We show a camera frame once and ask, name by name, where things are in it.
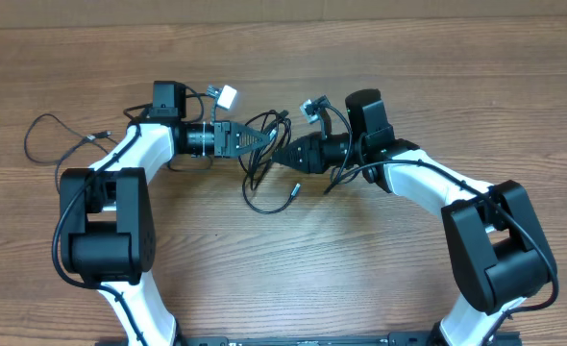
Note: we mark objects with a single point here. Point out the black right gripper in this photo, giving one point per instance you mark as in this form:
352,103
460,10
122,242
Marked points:
313,153

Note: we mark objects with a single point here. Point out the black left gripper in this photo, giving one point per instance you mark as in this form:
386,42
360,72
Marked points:
222,139

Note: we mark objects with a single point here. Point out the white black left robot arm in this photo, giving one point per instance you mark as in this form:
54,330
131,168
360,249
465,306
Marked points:
105,237

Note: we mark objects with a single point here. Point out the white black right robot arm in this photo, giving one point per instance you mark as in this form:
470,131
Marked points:
501,260

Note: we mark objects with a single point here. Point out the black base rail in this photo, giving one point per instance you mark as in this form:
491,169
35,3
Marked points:
307,340

